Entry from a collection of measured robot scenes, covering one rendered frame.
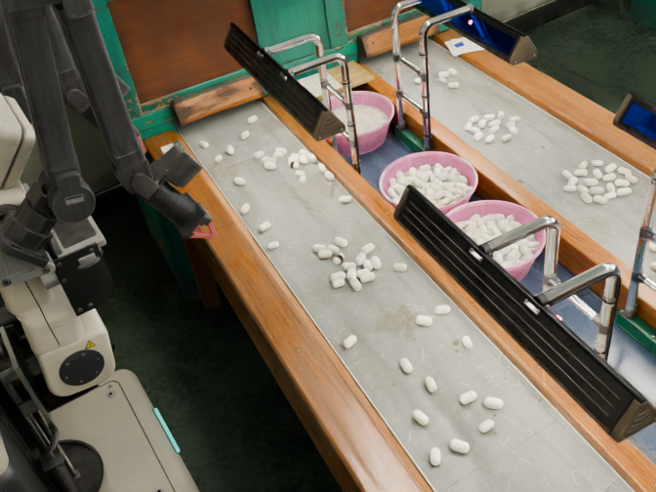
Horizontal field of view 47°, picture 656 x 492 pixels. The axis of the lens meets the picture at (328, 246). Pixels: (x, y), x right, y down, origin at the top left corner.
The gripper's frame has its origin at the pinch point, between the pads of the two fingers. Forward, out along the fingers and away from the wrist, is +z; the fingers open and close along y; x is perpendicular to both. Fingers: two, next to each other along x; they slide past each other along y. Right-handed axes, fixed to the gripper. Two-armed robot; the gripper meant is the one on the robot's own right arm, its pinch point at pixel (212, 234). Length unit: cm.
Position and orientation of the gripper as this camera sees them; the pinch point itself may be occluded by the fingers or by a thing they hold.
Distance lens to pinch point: 162.4
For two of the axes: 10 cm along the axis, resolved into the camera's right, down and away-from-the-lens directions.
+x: -7.0, 7.2, 0.2
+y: -5.1, -5.2, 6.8
